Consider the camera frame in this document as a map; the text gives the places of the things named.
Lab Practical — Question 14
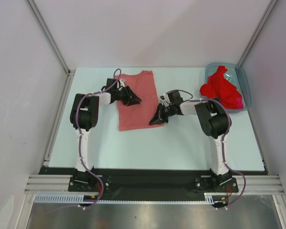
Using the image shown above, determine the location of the bright red t shirt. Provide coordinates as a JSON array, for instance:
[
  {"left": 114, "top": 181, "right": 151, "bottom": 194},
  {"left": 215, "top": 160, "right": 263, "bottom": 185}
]
[{"left": 200, "top": 65, "right": 242, "bottom": 109}]

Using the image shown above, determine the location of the grey slotted cable duct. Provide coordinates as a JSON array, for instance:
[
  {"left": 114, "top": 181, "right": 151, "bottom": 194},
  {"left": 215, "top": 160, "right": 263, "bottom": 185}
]
[{"left": 34, "top": 194, "right": 228, "bottom": 207}]

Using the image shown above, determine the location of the left aluminium corner post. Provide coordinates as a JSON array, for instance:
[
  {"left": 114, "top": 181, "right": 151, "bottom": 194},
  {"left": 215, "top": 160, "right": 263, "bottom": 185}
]
[{"left": 23, "top": 0, "right": 72, "bottom": 74}]

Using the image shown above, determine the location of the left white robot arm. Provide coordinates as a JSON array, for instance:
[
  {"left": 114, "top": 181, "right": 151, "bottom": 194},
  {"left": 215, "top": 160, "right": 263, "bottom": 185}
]
[{"left": 70, "top": 78, "right": 142, "bottom": 173}]

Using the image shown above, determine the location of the clear blue plastic bin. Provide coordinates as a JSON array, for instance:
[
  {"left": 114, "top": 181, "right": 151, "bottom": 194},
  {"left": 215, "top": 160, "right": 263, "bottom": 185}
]
[{"left": 205, "top": 62, "right": 252, "bottom": 113}]

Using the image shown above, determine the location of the magenta pink garment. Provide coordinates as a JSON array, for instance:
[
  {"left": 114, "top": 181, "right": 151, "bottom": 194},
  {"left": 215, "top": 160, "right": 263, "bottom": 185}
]
[{"left": 235, "top": 97, "right": 244, "bottom": 110}]

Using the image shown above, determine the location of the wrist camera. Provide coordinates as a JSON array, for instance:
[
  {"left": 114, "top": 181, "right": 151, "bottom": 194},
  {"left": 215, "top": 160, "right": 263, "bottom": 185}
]
[
  {"left": 117, "top": 78, "right": 126, "bottom": 88},
  {"left": 159, "top": 94, "right": 170, "bottom": 106}
]

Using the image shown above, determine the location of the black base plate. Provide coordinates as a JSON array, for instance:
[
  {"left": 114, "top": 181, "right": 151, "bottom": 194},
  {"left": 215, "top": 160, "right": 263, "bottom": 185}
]
[{"left": 38, "top": 167, "right": 270, "bottom": 201}]

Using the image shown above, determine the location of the aluminium corner post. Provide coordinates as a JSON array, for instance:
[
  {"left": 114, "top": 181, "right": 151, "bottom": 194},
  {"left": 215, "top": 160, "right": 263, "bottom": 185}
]
[
  {"left": 23, "top": 0, "right": 72, "bottom": 74},
  {"left": 237, "top": 0, "right": 280, "bottom": 66}
]

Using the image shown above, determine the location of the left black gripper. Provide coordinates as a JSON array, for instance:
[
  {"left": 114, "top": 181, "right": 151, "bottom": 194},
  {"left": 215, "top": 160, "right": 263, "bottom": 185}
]
[{"left": 114, "top": 86, "right": 141, "bottom": 106}]

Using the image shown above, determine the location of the right aluminium corner post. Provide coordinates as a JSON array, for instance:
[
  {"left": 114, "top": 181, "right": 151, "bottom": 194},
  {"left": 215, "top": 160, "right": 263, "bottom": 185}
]
[{"left": 237, "top": 0, "right": 280, "bottom": 66}]

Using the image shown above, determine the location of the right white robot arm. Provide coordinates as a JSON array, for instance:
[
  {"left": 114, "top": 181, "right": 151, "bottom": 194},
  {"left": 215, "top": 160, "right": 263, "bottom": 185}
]
[{"left": 149, "top": 90, "right": 232, "bottom": 191}]

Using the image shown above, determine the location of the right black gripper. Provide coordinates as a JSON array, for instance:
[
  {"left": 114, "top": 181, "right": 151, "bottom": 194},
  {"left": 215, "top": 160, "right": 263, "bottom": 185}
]
[{"left": 150, "top": 103, "right": 175, "bottom": 125}]

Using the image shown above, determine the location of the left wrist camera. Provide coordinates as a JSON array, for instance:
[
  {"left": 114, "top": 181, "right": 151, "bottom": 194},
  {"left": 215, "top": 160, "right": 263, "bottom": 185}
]
[{"left": 117, "top": 78, "right": 126, "bottom": 88}]

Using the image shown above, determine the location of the salmon pink t shirt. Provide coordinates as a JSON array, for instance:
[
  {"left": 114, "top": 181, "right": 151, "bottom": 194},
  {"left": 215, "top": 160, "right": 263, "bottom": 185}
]
[{"left": 114, "top": 70, "right": 164, "bottom": 132}]

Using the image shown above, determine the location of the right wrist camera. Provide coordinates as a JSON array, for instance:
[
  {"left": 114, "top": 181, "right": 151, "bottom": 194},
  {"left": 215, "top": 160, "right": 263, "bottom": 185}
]
[{"left": 159, "top": 94, "right": 170, "bottom": 106}]

